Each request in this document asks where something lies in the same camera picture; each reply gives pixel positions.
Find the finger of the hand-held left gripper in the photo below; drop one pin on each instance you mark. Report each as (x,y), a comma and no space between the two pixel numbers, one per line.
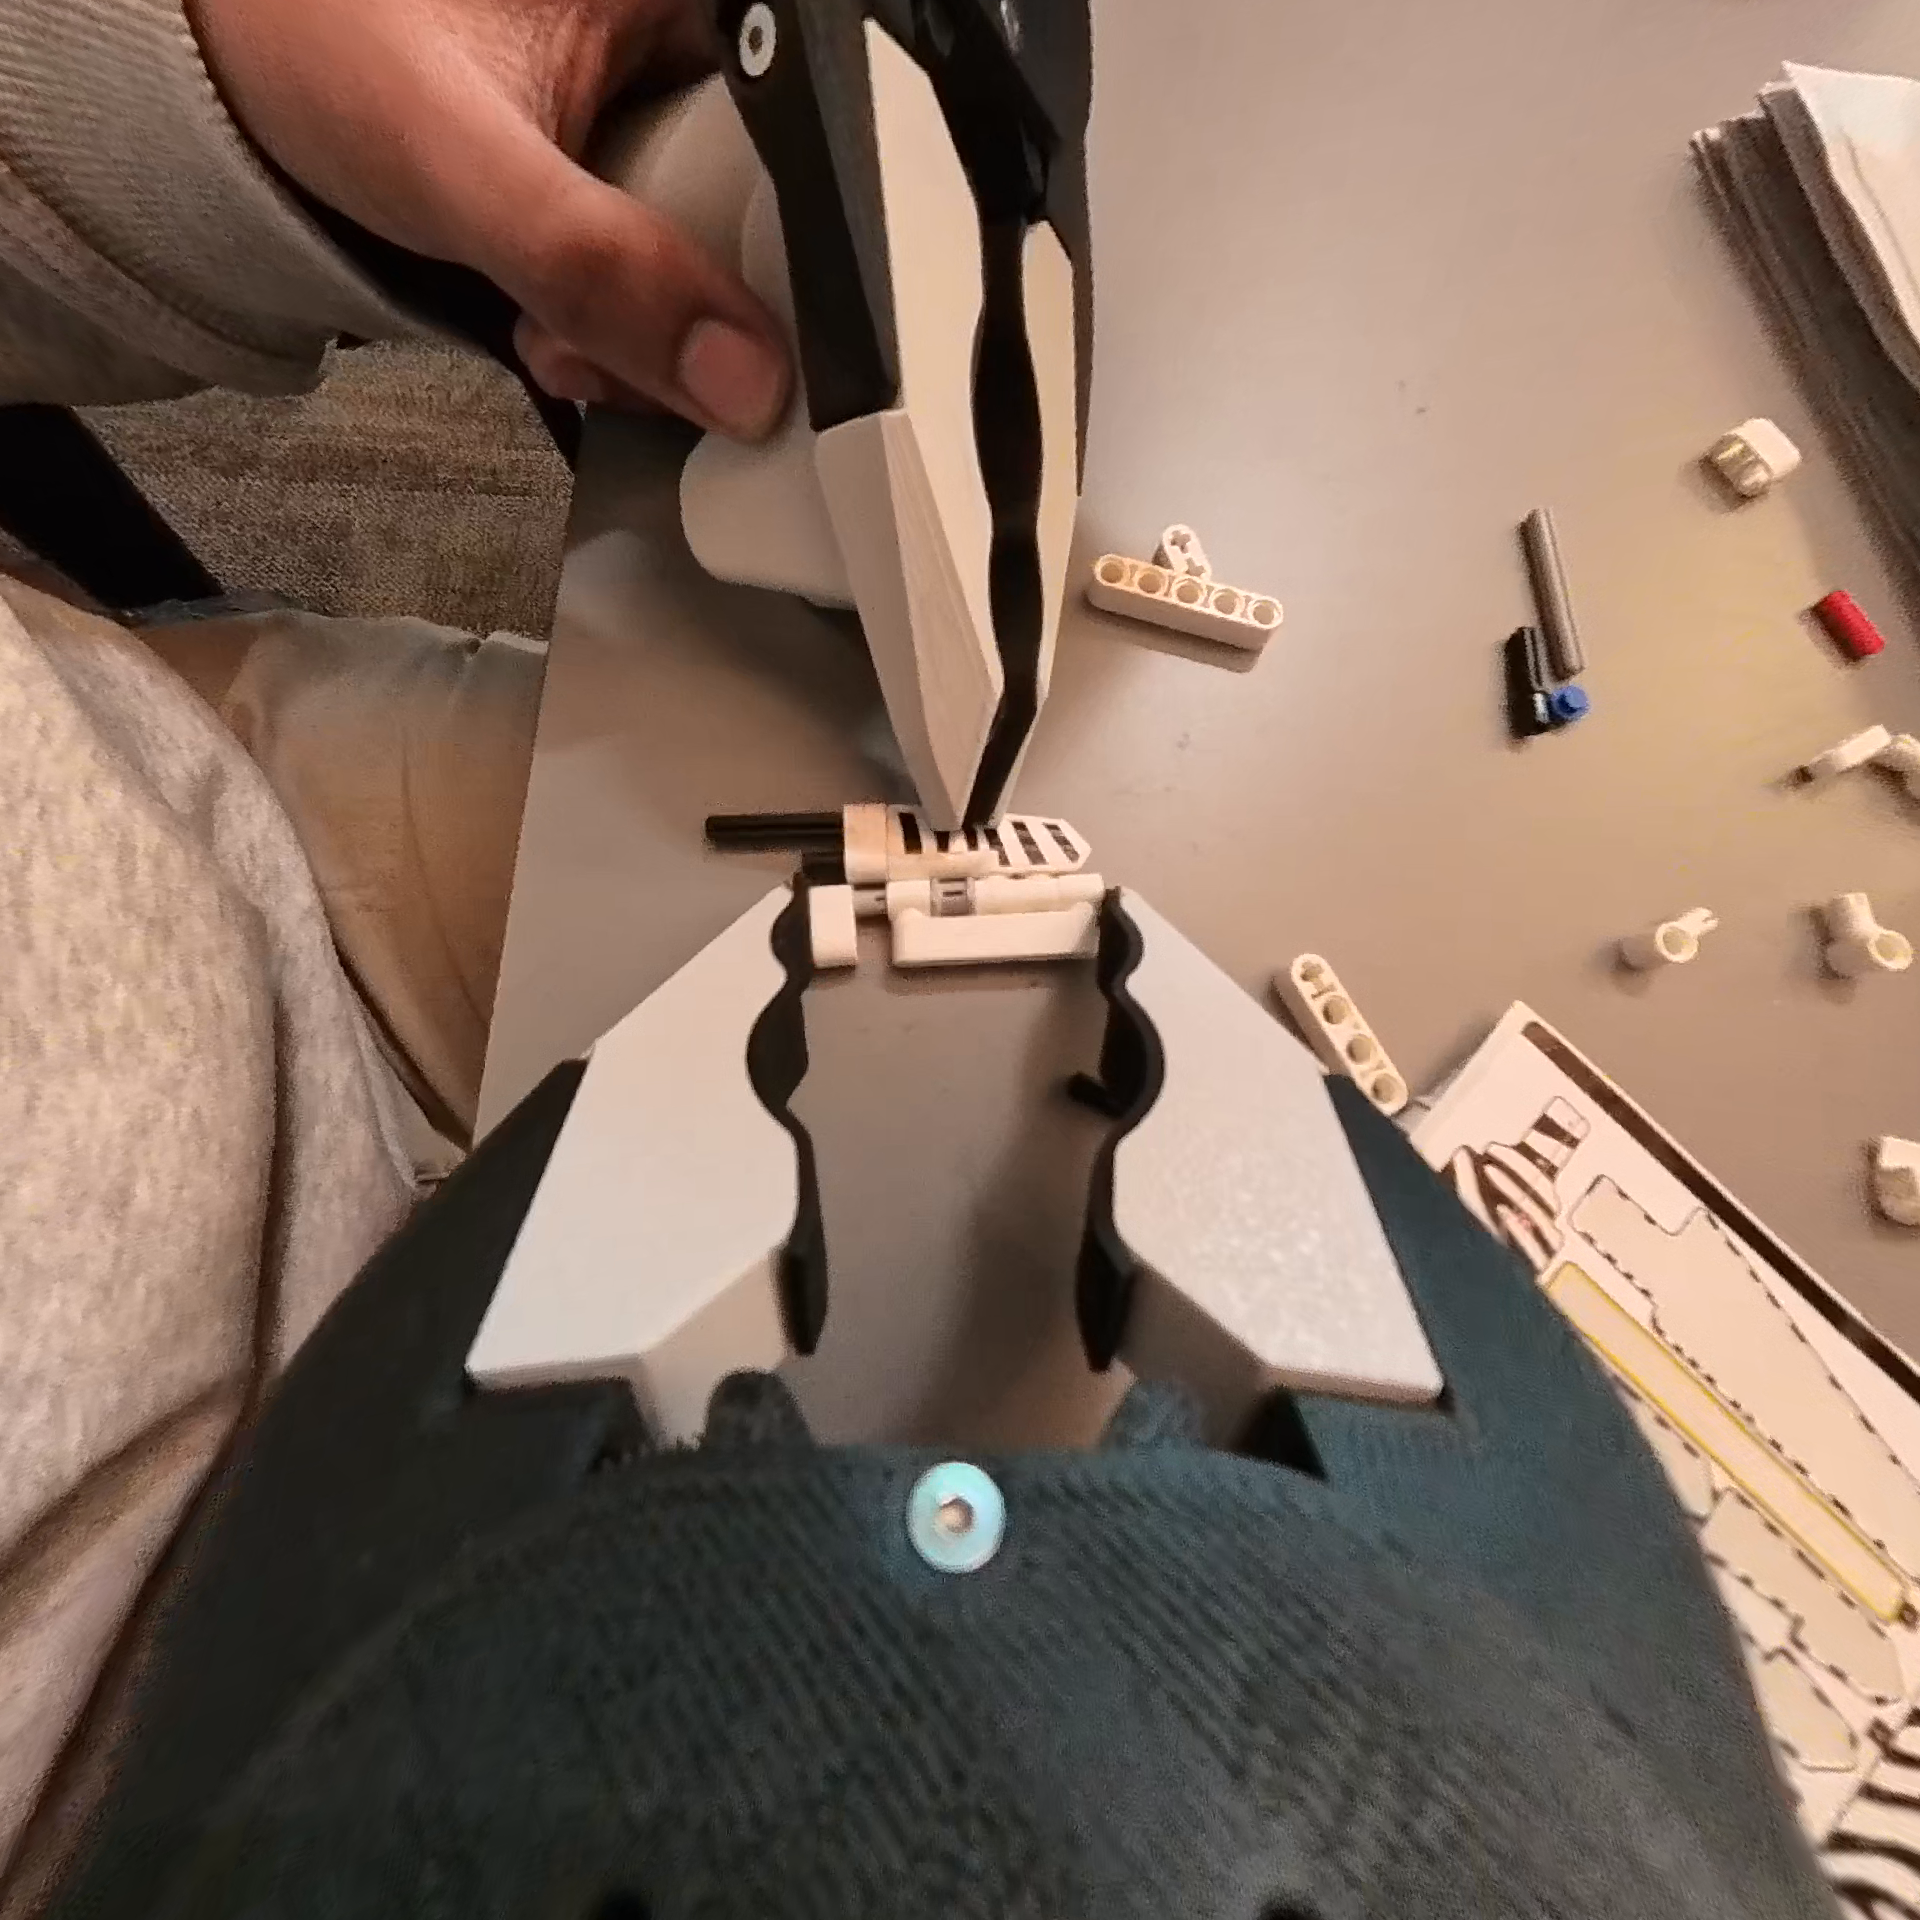
(921,600)
(1059,435)

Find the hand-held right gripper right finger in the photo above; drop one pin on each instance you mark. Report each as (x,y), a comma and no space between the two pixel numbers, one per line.
(1260,1202)

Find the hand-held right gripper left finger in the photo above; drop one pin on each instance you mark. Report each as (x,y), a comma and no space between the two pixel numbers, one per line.
(646,1172)

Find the white zebra-striped lego assembly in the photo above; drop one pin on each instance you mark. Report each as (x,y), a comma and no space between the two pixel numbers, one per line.
(975,938)

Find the red lego bush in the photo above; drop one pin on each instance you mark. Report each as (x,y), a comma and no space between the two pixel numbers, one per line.
(1848,622)

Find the person's left forearm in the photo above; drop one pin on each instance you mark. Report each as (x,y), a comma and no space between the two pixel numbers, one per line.
(107,196)

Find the small white two-hole lego beam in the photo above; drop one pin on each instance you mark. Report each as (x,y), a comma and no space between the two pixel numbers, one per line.
(1173,547)

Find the white L-shaped lego beam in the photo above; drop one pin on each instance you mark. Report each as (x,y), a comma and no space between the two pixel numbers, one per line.
(1327,1051)

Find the white five-hole lego beam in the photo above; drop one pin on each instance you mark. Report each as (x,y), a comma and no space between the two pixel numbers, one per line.
(1185,619)

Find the white lego pin connector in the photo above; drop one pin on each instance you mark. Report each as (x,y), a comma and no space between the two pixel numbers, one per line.
(1659,946)

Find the grey lego axle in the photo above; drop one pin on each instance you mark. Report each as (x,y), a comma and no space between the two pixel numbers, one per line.
(1552,592)

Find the black lego piece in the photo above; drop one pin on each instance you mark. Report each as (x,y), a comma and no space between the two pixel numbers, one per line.
(1526,682)

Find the blue lego pin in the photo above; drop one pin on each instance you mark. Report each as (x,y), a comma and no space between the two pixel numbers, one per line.
(1569,706)

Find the large white lego panel piece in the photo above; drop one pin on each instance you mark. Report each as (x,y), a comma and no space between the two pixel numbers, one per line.
(1897,1178)

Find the white T-shaped lego connector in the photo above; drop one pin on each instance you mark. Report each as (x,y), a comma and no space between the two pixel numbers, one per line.
(1853,922)

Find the white angled lego beam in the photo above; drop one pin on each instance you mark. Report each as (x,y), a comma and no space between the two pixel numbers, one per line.
(1769,451)

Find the white thin lego liftarm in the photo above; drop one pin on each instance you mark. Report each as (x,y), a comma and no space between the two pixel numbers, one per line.
(1845,756)

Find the lego instruction booklet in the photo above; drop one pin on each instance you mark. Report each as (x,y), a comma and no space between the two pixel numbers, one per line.
(1845,196)

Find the person's left hand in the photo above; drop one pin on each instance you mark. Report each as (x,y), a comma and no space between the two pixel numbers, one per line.
(451,120)

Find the tan cloth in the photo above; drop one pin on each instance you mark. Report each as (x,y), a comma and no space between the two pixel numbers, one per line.
(376,839)

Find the zebra sticker sheet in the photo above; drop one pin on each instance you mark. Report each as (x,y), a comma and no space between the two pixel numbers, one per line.
(1695,1350)

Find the person's grey sweatpants leg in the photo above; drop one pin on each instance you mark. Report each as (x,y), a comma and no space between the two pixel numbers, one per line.
(149,1051)

